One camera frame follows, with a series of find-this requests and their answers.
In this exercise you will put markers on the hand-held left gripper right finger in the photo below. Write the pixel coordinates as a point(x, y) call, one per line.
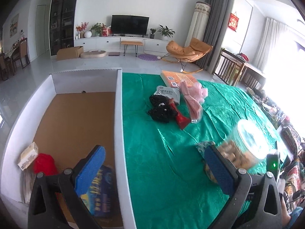
point(219, 171)

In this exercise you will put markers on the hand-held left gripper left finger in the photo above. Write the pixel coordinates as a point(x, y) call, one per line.
point(91, 169)

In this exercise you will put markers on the blue yellow roll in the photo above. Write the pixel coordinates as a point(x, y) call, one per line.
point(102, 190)

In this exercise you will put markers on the clear plastic snack jar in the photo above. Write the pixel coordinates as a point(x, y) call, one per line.
point(250, 143)

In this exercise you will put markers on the red mesh bundle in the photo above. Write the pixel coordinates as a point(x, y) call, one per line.
point(45, 164)

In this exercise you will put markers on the white cardboard box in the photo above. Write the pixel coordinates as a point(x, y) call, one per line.
point(71, 124)

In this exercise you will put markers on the red packet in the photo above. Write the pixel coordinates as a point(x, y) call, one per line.
point(182, 120)

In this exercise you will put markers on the small beige carton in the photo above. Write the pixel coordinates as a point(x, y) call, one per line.
point(27, 156)

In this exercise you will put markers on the pink towel packet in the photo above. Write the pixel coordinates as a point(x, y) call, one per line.
point(193, 102)

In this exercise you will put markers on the black cloth bundle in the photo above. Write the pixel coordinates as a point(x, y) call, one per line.
point(162, 114)
point(158, 100)

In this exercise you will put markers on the grey white plastic packet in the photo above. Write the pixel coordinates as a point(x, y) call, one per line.
point(165, 91)

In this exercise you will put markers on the person's right forearm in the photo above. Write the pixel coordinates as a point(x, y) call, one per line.
point(285, 210)

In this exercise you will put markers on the floral sofa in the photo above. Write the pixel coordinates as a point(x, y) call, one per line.
point(294, 152)

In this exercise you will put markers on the green satin tablecloth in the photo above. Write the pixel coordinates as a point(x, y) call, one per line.
point(166, 159)

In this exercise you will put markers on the cluttered side table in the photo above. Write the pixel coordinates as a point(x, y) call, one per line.
point(264, 105)

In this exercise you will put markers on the wooden crib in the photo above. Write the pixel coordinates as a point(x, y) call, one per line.
point(236, 66)

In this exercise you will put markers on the orange book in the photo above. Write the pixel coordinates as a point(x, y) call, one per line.
point(176, 77)

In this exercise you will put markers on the beige round floor cushion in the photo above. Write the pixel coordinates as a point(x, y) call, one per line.
point(93, 54)

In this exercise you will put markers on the dark flat floor scale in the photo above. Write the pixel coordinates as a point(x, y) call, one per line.
point(114, 54)

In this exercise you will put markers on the brown cardboard box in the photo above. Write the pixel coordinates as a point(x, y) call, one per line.
point(69, 53)

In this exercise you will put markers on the white sheer curtain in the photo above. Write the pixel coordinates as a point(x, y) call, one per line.
point(268, 43)

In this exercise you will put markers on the purple round mat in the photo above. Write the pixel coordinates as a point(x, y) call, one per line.
point(147, 57)

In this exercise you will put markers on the orange rocking lounge chair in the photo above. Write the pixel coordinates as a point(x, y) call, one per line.
point(188, 50)

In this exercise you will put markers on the white television cabinet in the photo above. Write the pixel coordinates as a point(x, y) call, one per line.
point(100, 43)

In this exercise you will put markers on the wooden stool with metal legs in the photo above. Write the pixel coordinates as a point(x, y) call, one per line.
point(131, 43)

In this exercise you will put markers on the white round vase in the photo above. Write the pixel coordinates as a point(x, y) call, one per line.
point(87, 34)

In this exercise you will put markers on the wooden dining chair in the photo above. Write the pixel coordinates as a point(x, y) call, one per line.
point(22, 52)

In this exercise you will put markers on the red gift box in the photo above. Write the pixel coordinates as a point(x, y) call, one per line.
point(106, 32)

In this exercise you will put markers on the leafy plant with red blooms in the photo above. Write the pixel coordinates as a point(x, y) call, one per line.
point(96, 28)

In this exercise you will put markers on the red flowers in vase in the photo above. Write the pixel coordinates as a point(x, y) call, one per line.
point(81, 28)

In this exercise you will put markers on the grey curtain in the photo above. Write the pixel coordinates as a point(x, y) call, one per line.
point(214, 28)

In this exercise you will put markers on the white door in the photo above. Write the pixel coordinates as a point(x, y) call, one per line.
point(41, 32)

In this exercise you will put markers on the small potted green plant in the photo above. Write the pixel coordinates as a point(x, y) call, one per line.
point(153, 33)

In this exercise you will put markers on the large potted green plant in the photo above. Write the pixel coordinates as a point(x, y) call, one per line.
point(166, 32)

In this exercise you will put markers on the covered standing air conditioner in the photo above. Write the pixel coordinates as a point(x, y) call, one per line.
point(196, 23)

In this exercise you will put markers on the black television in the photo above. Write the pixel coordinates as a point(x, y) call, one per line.
point(129, 24)

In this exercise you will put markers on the black glass display cabinet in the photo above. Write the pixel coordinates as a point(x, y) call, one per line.
point(63, 19)

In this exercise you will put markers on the red wall hanging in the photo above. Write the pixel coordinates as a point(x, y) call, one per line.
point(233, 22)

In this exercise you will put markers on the framed wall picture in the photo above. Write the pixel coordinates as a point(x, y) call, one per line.
point(14, 25)

